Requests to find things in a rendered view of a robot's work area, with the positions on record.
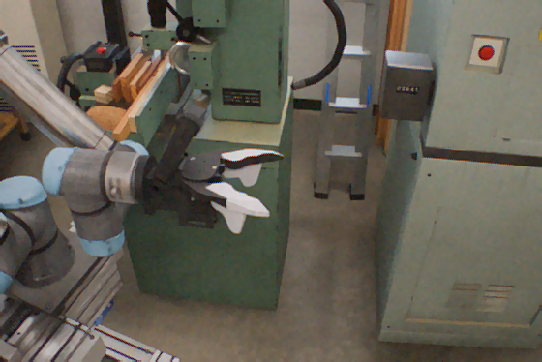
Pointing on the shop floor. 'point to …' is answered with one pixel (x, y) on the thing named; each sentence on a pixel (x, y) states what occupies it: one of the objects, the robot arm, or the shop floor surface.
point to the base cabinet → (217, 246)
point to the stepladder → (348, 104)
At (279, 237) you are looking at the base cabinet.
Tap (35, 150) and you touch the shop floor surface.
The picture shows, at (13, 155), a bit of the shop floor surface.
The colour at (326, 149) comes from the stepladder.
